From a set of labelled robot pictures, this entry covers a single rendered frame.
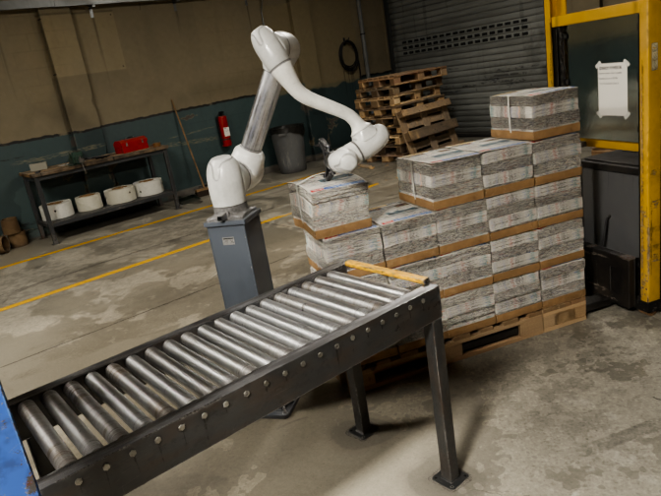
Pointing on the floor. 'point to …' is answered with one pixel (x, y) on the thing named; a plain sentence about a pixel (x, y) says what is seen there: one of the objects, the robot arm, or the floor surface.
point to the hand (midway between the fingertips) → (320, 158)
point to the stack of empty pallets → (390, 89)
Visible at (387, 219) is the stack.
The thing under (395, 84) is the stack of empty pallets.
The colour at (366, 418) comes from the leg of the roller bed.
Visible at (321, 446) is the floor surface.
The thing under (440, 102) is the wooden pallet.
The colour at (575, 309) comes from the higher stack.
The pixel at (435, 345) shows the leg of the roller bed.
